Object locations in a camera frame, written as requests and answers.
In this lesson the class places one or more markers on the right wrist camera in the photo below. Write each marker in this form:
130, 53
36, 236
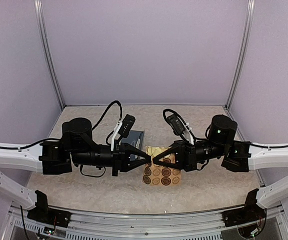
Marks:
179, 126

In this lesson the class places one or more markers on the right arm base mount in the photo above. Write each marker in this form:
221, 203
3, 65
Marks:
249, 212

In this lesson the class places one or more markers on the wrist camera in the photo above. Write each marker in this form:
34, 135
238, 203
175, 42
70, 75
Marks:
121, 130
179, 126

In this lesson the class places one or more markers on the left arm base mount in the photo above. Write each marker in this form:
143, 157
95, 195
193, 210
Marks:
44, 214

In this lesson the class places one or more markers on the left aluminium frame post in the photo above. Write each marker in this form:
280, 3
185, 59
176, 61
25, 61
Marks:
47, 53

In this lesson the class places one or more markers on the brown sticker sheet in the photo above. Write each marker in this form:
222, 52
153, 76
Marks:
156, 175

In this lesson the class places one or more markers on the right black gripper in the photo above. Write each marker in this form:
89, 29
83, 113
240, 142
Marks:
185, 156

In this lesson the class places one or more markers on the right aluminium frame post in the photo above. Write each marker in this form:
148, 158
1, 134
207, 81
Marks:
242, 53

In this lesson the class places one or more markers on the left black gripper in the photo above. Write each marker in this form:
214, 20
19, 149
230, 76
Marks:
121, 158

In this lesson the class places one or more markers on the front aluminium rail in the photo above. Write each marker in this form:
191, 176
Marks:
88, 225

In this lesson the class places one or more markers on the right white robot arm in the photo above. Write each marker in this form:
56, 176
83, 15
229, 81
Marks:
238, 156

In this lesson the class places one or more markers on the blue paper envelope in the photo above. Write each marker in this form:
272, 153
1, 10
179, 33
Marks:
136, 138

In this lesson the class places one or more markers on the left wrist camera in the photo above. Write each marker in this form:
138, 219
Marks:
121, 130

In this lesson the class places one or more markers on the aluminium frame post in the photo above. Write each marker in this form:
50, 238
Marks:
47, 53
242, 53

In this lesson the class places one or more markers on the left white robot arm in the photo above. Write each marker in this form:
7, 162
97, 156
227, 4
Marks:
56, 157

